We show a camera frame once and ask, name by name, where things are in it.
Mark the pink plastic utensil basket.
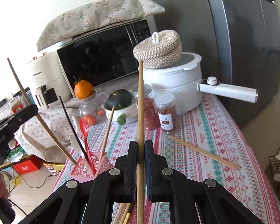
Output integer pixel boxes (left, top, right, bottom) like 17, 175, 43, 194
68, 151, 115, 183

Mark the curved wooden chopstick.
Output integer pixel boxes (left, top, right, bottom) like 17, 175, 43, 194
7, 58, 77, 165

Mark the brown wooden chopstick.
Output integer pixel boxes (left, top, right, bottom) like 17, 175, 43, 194
136, 60, 145, 224

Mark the white plastic spoon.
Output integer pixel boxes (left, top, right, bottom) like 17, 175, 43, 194
69, 133, 88, 162

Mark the black chopstick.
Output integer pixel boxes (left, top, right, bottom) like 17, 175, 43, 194
59, 96, 89, 163

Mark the red plastic spoon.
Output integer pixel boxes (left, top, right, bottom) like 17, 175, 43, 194
79, 118, 96, 175

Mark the light wooden chopstick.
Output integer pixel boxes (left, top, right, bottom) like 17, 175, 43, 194
94, 106, 115, 177

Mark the red label spice jar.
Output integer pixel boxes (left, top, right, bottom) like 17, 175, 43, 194
9, 96, 24, 114

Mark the red cardboard box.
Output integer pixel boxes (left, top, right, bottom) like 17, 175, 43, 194
13, 155, 43, 175

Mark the yellow cardboard box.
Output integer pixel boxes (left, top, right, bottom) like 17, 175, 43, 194
43, 162, 64, 172

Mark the wooden chopstick on table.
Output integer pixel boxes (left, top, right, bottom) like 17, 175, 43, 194
168, 135, 240, 170

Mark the small floral beige cloth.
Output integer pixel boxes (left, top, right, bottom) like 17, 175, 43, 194
13, 73, 141, 164

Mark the patterned handmade tablecloth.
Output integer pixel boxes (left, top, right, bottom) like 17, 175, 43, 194
52, 91, 280, 224

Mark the cream air fryer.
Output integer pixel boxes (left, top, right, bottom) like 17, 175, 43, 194
27, 52, 72, 110

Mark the green lime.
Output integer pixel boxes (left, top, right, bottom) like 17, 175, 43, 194
117, 114, 126, 125

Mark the clear glass jar with oranges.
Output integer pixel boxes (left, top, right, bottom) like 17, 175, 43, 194
79, 90, 108, 125

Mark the tall jar red goji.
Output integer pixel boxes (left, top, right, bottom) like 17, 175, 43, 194
144, 84, 160, 130

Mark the orange tangerine on jar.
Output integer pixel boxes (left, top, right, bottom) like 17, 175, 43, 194
73, 76, 93, 100

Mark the white ceramic bowl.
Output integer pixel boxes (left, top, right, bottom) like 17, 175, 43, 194
112, 98, 137, 124

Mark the short jar labelled dried fruit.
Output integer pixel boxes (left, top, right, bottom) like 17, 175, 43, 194
155, 93, 178, 132

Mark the dark green squash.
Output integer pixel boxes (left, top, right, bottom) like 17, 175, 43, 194
104, 89, 133, 110

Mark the white electric cooking pot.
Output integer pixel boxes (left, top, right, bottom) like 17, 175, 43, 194
143, 52, 258, 115

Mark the black microwave oven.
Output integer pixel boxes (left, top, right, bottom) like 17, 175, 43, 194
57, 20, 151, 90

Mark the floral cloth microwave cover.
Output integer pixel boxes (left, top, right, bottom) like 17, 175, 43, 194
37, 0, 165, 52

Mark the grey refrigerator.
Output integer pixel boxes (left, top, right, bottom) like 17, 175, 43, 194
153, 0, 280, 127

